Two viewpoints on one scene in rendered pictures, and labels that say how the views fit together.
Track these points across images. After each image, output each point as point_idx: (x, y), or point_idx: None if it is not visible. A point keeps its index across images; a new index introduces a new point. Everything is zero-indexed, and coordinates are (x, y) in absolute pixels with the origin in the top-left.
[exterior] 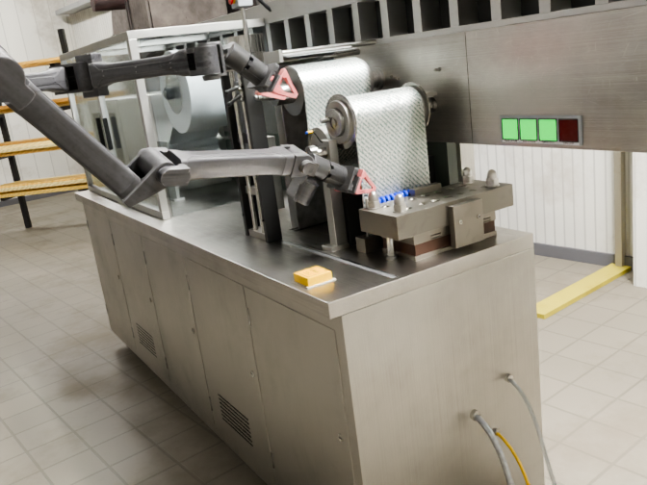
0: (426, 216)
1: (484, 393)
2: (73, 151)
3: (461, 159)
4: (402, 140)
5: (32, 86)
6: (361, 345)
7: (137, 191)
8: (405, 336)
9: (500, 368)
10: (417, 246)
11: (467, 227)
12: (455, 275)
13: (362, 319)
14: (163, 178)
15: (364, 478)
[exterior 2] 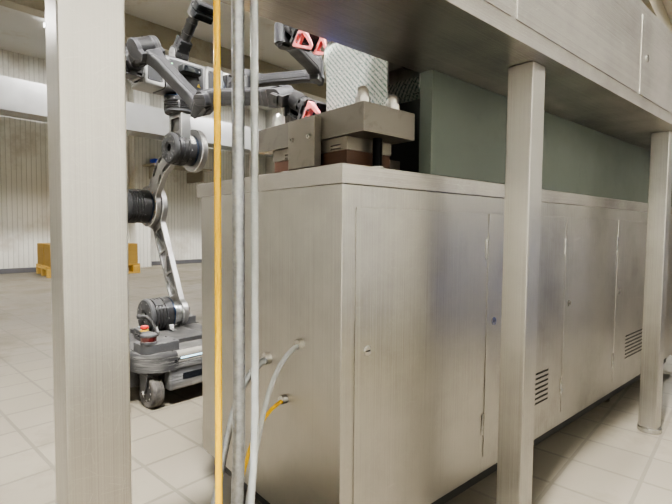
0: (277, 132)
1: (279, 342)
2: (170, 85)
3: (508, 105)
4: (363, 73)
5: (147, 51)
6: (207, 227)
7: (193, 108)
8: (229, 234)
9: (295, 325)
10: (275, 164)
11: (298, 148)
12: (263, 191)
13: (209, 205)
14: (194, 100)
15: (202, 339)
